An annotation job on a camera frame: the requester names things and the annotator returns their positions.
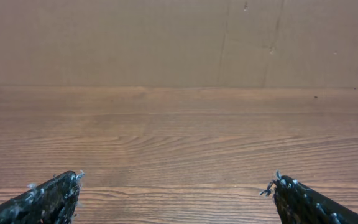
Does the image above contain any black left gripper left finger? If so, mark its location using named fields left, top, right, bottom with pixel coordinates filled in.
left=0, top=171, right=84, bottom=224

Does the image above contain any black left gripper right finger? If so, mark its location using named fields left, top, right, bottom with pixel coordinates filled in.
left=259, top=171, right=358, bottom=224

